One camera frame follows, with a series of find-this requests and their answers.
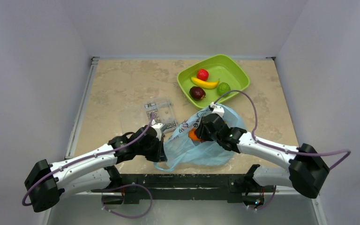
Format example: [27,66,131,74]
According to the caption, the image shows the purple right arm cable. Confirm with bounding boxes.
[212,90,352,171]

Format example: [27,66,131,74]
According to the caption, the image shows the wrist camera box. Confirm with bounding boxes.
[151,123,166,139]
[209,102,225,118]

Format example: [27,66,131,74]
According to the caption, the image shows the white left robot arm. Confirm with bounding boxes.
[22,123,166,212]

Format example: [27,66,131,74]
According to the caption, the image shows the clear plastic screw box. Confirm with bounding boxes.
[119,97,178,133]

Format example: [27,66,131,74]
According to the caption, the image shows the green plastic tray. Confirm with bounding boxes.
[177,54,250,109]

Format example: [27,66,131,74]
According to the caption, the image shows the light blue plastic bag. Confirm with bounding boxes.
[154,107,234,172]

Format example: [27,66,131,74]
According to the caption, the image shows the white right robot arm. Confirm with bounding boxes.
[195,113,330,199]

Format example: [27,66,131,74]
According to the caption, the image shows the green fake fruit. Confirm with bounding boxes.
[216,82,231,96]

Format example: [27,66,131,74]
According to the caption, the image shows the yellow fake fruit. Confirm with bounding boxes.
[190,77,220,90]

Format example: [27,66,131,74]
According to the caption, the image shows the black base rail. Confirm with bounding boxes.
[101,174,274,205]

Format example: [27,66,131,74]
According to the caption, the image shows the red fake fruit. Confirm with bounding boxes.
[196,69,209,81]

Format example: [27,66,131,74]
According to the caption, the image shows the dark red fake apple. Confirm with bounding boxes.
[189,86,206,101]

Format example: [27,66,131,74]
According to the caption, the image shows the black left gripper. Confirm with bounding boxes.
[137,136,167,162]

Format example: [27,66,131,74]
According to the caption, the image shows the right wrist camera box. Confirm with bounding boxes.
[209,102,225,118]

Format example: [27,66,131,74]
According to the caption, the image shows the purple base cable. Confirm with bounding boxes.
[101,180,155,218]

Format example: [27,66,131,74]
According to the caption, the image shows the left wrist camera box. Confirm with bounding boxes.
[151,123,166,139]

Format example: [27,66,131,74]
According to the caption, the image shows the orange fake fruit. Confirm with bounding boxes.
[188,128,201,142]

